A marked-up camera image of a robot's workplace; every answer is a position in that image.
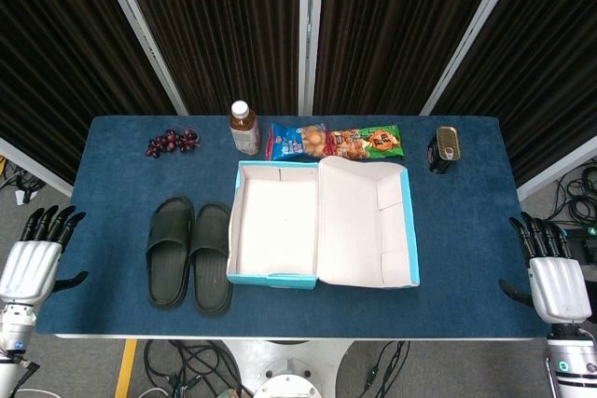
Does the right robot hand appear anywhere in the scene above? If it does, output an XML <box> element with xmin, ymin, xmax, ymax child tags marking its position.
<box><xmin>497</xmin><ymin>211</ymin><xmax>594</xmax><ymax>325</ymax></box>

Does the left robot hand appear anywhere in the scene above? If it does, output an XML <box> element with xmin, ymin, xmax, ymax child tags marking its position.
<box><xmin>0</xmin><ymin>204</ymin><xmax>90</xmax><ymax>307</ymax></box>

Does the black rubber slipper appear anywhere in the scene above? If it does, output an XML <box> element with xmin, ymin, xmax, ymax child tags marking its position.
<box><xmin>189</xmin><ymin>203</ymin><xmax>234</xmax><ymax>318</ymax></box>
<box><xmin>146</xmin><ymin>196</ymin><xmax>196</xmax><ymax>310</ymax></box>

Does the white cardboard box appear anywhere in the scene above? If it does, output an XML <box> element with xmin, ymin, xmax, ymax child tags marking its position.
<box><xmin>226</xmin><ymin>155</ymin><xmax>422</xmax><ymax>292</ymax></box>

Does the blue felt covered table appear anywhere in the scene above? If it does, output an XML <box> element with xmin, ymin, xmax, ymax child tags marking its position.
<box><xmin>35</xmin><ymin>114</ymin><xmax>554</xmax><ymax>341</ymax></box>

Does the yellow floor tape strip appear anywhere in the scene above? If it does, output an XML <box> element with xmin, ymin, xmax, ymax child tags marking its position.
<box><xmin>114</xmin><ymin>339</ymin><xmax>140</xmax><ymax>398</ymax></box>

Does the dark tin can gold lid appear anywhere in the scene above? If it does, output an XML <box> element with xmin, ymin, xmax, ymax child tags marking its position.
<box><xmin>425</xmin><ymin>125</ymin><xmax>462</xmax><ymax>176</ymax></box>

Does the dark red grape bunch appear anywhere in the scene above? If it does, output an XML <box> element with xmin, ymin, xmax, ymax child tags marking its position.
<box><xmin>144</xmin><ymin>128</ymin><xmax>202</xmax><ymax>159</ymax></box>

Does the green orange snack bag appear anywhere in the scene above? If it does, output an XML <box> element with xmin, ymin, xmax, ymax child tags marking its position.
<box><xmin>326</xmin><ymin>124</ymin><xmax>406</xmax><ymax>161</ymax></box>

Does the tea bottle with white cap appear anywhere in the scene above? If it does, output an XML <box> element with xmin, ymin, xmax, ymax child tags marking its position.
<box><xmin>229</xmin><ymin>100</ymin><xmax>261</xmax><ymax>157</ymax></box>

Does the blue cookie snack bag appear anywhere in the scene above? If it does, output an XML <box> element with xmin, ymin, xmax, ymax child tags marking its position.
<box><xmin>264</xmin><ymin>120</ymin><xmax>333</xmax><ymax>162</ymax></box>

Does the black floor cable bundle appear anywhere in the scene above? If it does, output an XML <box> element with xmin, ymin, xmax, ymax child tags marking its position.
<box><xmin>0</xmin><ymin>155</ymin><xmax>46</xmax><ymax>207</ymax></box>
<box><xmin>142</xmin><ymin>339</ymin><xmax>256</xmax><ymax>398</ymax></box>
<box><xmin>554</xmin><ymin>165</ymin><xmax>597</xmax><ymax>231</ymax></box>

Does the black floor cable with plug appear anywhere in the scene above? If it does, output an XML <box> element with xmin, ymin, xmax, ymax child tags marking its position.
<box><xmin>357</xmin><ymin>340</ymin><xmax>411</xmax><ymax>392</ymax></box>

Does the black partition panel white frame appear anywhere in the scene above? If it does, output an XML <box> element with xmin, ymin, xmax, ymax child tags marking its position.
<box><xmin>310</xmin><ymin>0</ymin><xmax>509</xmax><ymax>117</ymax></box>
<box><xmin>0</xmin><ymin>0</ymin><xmax>188</xmax><ymax>198</ymax></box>
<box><xmin>114</xmin><ymin>0</ymin><xmax>312</xmax><ymax>117</ymax></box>
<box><xmin>419</xmin><ymin>0</ymin><xmax>597</xmax><ymax>202</ymax></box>

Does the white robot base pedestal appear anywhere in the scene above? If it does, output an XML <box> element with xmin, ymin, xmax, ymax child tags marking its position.
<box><xmin>221</xmin><ymin>338</ymin><xmax>356</xmax><ymax>398</ymax></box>

